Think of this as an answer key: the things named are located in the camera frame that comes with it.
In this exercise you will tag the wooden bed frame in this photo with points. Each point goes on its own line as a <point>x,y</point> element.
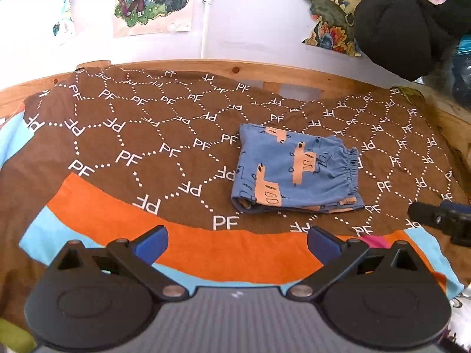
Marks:
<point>257,71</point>

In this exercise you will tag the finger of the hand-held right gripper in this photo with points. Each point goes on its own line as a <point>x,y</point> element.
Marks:
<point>430,214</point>

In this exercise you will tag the blue printed pants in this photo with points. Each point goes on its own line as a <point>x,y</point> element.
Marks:
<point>294,176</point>

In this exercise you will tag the white wall pipe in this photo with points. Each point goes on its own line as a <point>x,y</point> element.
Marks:
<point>206,14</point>

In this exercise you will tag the cartoon figure wall poster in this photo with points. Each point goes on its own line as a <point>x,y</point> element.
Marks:
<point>154,0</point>

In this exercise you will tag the white floral bedsheet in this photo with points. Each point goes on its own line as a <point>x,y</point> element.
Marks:
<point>460,323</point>

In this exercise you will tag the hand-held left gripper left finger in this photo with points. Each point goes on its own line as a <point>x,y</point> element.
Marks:
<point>151,243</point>

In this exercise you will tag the black cloth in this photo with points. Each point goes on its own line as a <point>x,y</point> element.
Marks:
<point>397,25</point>

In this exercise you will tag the brown patterned blanket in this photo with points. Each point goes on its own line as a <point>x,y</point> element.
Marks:
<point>147,125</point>

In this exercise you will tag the colour-block blanket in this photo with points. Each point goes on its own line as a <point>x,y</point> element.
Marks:
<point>220,252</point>

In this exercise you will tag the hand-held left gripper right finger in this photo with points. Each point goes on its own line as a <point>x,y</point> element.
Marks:
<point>323,244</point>

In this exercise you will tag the floral wall poster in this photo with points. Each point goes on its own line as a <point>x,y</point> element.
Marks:
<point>327,14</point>

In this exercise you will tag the blue water bottle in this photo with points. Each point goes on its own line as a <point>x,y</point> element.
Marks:
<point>461,66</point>

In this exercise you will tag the pale wall poster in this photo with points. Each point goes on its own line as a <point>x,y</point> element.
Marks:
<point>48,3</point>

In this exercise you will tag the green cloth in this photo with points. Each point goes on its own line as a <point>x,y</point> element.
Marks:
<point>13,336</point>

